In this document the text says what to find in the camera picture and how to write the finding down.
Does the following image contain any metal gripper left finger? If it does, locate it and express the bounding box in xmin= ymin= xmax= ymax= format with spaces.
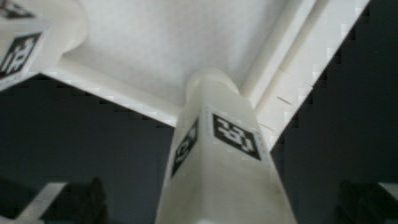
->
xmin=10 ymin=178 xmax=108 ymax=224

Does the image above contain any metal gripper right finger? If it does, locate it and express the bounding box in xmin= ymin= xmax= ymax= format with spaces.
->
xmin=334 ymin=180 xmax=398 ymax=224

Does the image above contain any white desk leg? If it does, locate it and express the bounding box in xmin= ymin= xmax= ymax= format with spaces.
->
xmin=0 ymin=0 xmax=89 ymax=91
xmin=154 ymin=68 xmax=296 ymax=224

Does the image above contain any white desk top tray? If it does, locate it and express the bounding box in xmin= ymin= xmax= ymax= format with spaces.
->
xmin=44 ymin=0 xmax=369 ymax=141

